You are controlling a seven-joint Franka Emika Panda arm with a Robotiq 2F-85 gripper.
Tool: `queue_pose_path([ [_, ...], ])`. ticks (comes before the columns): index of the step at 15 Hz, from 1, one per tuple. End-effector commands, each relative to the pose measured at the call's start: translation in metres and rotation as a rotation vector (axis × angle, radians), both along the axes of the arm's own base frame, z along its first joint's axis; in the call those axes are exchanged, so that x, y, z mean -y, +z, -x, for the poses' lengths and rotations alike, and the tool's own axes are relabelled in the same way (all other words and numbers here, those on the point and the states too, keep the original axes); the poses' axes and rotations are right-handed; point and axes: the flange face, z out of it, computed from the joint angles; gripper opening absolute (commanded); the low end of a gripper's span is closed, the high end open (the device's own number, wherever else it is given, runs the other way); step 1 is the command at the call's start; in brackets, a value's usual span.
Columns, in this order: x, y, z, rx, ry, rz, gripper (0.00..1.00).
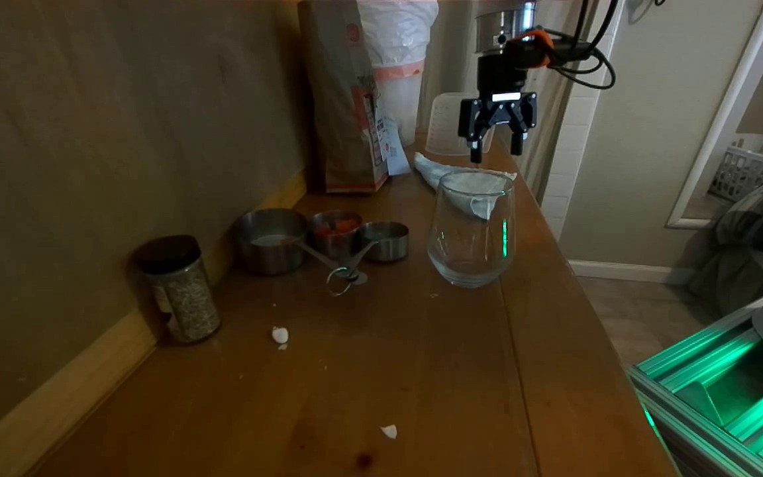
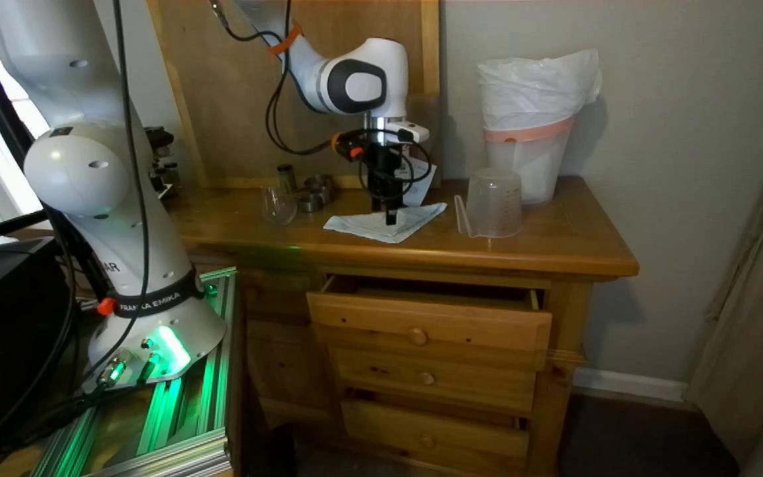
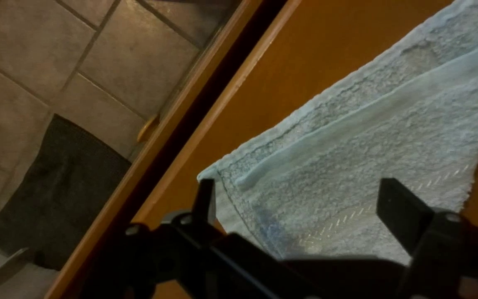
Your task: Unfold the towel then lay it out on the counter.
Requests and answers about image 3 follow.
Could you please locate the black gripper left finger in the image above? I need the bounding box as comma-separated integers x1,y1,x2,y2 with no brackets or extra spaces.
79,179,319,299

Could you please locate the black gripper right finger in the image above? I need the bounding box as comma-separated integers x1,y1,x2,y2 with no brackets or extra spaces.
376,179,478,299

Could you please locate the light blue terry towel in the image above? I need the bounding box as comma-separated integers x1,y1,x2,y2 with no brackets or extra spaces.
196,0,478,265

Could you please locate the dark grey floor mat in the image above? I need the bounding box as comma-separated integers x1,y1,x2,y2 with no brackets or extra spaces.
0,114,133,272

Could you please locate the round wooden drawer knob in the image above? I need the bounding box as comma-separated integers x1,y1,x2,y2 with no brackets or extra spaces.
137,114,163,144

